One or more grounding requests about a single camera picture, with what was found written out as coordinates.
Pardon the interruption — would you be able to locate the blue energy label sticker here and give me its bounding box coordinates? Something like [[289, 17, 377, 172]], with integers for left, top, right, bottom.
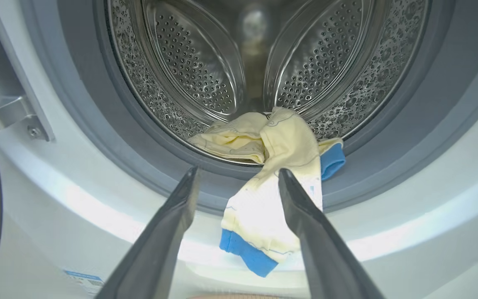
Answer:
[[64, 270, 105, 297]]

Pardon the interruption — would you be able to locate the cream perforated laundry basket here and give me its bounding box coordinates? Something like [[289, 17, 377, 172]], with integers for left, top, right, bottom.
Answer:
[[187, 293, 298, 299]]

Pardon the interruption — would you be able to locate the cream garment with blue cuffs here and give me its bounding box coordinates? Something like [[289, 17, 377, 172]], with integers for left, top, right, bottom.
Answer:
[[219, 107, 346, 278]]

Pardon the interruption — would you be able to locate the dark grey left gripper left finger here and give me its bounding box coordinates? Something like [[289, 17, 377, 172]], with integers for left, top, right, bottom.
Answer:
[[94, 167, 202, 299]]

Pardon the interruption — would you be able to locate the white front-load washing machine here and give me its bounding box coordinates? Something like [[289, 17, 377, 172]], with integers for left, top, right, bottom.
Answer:
[[0, 0, 478, 299]]

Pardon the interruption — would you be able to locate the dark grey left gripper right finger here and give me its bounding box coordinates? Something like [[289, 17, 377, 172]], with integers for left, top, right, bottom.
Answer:
[[278, 168, 385, 299]]

